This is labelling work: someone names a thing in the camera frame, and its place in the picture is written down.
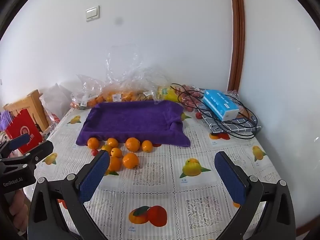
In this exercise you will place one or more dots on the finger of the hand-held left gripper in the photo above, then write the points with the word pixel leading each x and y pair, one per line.
pixel 41 152
pixel 20 141

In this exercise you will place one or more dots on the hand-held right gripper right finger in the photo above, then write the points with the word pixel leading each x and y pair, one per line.
pixel 230 180

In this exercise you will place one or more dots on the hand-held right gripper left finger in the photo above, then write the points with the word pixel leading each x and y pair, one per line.
pixel 93 177

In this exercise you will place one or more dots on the red cherry tomato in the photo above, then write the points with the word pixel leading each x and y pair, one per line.
pixel 198 115
pixel 94 152

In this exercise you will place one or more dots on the small yellow citrus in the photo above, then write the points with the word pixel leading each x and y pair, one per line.
pixel 106 148

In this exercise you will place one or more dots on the small orange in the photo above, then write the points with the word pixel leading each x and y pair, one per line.
pixel 112 142

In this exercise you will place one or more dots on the large orange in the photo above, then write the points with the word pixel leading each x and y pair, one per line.
pixel 132 144
pixel 130 160

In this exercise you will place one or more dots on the person's left hand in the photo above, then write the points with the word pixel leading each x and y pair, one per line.
pixel 20 205

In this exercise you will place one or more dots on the red paper bag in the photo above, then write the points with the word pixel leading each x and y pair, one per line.
pixel 25 127

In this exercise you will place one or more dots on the purple fluffy item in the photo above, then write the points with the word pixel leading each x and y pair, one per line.
pixel 5 120

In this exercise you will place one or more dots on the wooden chair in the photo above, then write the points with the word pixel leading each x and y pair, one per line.
pixel 37 107

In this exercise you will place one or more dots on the grey checkered cloth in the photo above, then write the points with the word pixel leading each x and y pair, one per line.
pixel 240 125

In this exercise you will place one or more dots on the white plastic bag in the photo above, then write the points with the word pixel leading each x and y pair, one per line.
pixel 55 97

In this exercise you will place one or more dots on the patterned white tablecloth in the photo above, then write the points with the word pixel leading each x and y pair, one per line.
pixel 160 180

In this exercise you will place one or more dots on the clear bag of dark oranges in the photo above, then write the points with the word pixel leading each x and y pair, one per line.
pixel 85 97

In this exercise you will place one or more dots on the purple towel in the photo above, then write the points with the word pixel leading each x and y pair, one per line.
pixel 135 120

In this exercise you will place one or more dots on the blue tissue pack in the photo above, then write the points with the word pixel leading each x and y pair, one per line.
pixel 220 103

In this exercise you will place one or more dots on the labelled clear bag of oranges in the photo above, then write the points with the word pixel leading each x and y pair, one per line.
pixel 117 96

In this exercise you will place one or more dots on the clear bag of cherry tomatoes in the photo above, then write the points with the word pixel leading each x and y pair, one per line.
pixel 190 102

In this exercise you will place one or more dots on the clear bag of yellow kumquats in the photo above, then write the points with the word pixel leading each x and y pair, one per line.
pixel 147 95

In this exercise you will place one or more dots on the yellow printed plastic bag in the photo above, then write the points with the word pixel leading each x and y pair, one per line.
pixel 170 95

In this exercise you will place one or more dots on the brown wooden door frame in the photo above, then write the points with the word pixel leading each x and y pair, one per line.
pixel 237 42

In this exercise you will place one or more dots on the white light switch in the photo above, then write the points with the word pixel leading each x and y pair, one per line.
pixel 92 13

